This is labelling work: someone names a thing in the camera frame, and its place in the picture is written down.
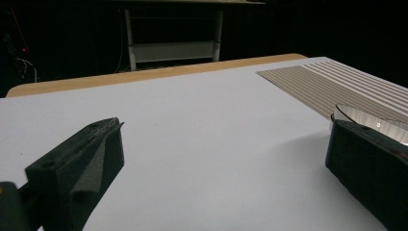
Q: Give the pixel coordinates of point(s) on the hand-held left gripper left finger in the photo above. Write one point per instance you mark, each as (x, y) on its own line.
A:
(73, 160)

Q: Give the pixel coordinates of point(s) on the beige striped placemat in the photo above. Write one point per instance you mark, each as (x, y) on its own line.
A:
(327, 83)

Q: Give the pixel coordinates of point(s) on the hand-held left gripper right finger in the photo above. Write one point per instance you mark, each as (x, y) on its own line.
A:
(369, 166)

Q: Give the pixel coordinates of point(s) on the white frame desk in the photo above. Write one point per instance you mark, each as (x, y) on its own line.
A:
(173, 51)

